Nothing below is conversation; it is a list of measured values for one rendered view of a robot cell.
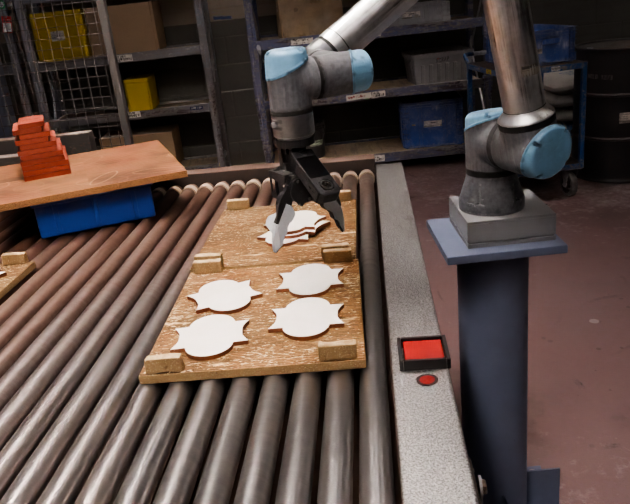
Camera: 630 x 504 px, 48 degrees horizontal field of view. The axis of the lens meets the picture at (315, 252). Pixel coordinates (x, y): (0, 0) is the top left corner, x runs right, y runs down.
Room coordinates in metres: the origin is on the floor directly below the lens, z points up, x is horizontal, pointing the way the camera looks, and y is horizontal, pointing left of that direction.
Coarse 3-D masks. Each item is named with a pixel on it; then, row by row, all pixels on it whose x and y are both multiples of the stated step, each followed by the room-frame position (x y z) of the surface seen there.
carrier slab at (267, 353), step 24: (288, 264) 1.34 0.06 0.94; (336, 264) 1.31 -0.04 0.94; (192, 288) 1.27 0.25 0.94; (264, 288) 1.23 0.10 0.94; (336, 288) 1.19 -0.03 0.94; (360, 288) 1.18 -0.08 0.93; (192, 312) 1.15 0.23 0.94; (240, 312) 1.13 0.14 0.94; (264, 312) 1.12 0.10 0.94; (360, 312) 1.08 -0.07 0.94; (168, 336) 1.07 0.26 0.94; (264, 336) 1.03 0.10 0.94; (336, 336) 1.00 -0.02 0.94; (360, 336) 0.99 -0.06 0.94; (192, 360) 0.98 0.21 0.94; (216, 360) 0.97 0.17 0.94; (240, 360) 0.96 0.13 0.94; (264, 360) 0.95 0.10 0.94; (288, 360) 0.94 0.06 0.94; (312, 360) 0.93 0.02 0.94; (336, 360) 0.93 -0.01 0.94; (360, 360) 0.92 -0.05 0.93
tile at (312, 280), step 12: (312, 264) 1.30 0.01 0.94; (288, 276) 1.25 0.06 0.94; (300, 276) 1.25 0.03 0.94; (312, 276) 1.24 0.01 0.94; (324, 276) 1.23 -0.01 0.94; (336, 276) 1.23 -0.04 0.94; (288, 288) 1.20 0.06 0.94; (300, 288) 1.19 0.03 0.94; (312, 288) 1.18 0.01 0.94; (324, 288) 1.18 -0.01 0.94
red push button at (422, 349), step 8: (408, 344) 0.96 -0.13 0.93; (416, 344) 0.96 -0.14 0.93; (424, 344) 0.96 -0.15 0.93; (432, 344) 0.96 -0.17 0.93; (440, 344) 0.95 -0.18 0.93; (408, 352) 0.94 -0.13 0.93; (416, 352) 0.94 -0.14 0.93; (424, 352) 0.93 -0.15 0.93; (432, 352) 0.93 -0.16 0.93; (440, 352) 0.93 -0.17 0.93
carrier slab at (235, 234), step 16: (256, 208) 1.75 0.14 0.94; (272, 208) 1.74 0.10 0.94; (304, 208) 1.71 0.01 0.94; (320, 208) 1.69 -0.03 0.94; (352, 208) 1.67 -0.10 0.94; (224, 224) 1.65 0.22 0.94; (240, 224) 1.64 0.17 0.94; (256, 224) 1.62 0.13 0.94; (352, 224) 1.54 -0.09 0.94; (208, 240) 1.54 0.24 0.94; (224, 240) 1.53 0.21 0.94; (240, 240) 1.52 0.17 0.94; (256, 240) 1.51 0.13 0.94; (320, 240) 1.46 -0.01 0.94; (336, 240) 1.45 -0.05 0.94; (352, 240) 1.44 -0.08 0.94; (224, 256) 1.43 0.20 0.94; (240, 256) 1.41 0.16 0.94; (256, 256) 1.40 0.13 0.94; (272, 256) 1.39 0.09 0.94; (288, 256) 1.38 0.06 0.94; (304, 256) 1.37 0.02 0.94; (320, 256) 1.36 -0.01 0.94; (352, 256) 1.34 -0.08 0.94
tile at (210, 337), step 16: (208, 320) 1.10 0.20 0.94; (224, 320) 1.09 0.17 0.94; (192, 336) 1.04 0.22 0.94; (208, 336) 1.04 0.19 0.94; (224, 336) 1.03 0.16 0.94; (240, 336) 1.02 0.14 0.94; (176, 352) 1.01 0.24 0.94; (192, 352) 0.99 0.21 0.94; (208, 352) 0.98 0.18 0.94; (224, 352) 0.98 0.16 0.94
